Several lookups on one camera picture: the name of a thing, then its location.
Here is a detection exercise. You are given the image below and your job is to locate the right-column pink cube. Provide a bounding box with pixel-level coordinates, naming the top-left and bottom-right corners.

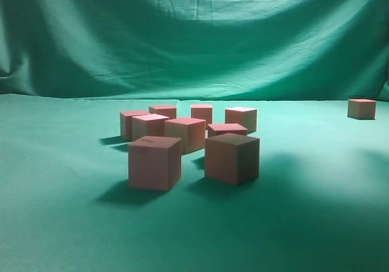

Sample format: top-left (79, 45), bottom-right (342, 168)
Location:
top-left (204, 133), bottom-right (261, 186)
top-left (347, 99), bottom-right (377, 120)

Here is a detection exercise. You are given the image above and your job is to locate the pink cube placed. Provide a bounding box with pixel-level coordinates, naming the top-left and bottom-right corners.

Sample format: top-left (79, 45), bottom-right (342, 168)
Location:
top-left (190, 104), bottom-right (213, 129)
top-left (225, 106), bottom-right (258, 133)
top-left (149, 105), bottom-right (177, 119)

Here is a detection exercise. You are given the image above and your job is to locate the left-column pink cube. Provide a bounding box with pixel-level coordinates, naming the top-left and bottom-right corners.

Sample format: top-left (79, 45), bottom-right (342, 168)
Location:
top-left (208, 123), bottom-right (248, 138)
top-left (132, 114), bottom-right (169, 141)
top-left (165, 117), bottom-right (206, 154)
top-left (128, 136), bottom-right (181, 191)

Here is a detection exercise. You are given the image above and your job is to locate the green cloth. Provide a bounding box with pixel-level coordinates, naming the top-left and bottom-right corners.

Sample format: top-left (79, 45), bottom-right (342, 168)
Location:
top-left (1, 0), bottom-right (388, 271)

